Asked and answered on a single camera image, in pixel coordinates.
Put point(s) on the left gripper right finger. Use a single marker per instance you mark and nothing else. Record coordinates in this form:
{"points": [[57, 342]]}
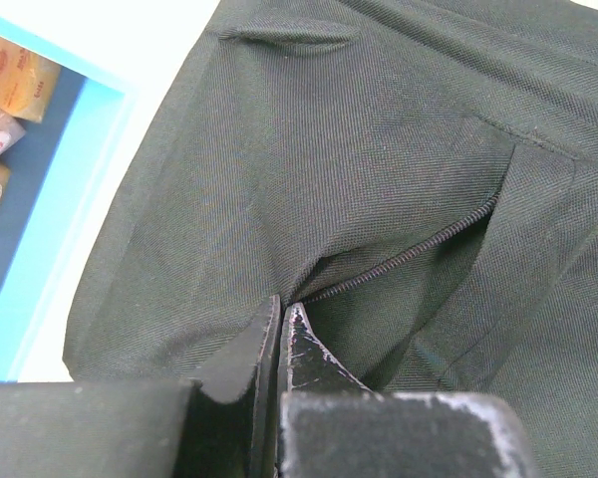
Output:
{"points": [[331, 425]]}

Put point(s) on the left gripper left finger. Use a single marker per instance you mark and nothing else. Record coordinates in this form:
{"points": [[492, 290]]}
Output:
{"points": [[220, 422]]}

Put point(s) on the black student backpack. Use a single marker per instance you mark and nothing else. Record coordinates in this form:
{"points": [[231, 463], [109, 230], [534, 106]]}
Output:
{"points": [[421, 175]]}

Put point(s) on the blue shelf unit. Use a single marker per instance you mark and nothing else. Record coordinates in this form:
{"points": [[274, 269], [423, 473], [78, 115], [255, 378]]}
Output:
{"points": [[58, 172]]}

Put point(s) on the yellow cube box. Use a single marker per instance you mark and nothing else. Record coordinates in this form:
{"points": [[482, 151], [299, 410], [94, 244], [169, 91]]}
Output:
{"points": [[27, 82]]}

